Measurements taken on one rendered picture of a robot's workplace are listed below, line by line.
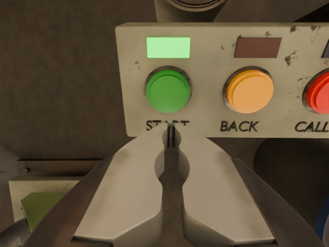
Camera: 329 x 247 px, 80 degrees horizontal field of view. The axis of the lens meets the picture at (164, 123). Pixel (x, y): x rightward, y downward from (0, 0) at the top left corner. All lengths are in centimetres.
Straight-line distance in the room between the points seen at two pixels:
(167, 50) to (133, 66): 3
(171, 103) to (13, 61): 86
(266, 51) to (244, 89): 4
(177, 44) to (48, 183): 76
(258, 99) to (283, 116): 4
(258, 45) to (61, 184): 78
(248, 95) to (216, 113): 4
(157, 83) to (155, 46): 3
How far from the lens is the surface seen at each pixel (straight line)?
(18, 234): 76
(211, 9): 30
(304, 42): 21
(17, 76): 99
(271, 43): 20
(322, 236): 58
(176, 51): 18
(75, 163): 91
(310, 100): 23
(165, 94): 18
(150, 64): 18
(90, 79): 85
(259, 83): 19
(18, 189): 94
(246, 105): 20
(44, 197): 85
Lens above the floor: 79
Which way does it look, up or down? 80 degrees down
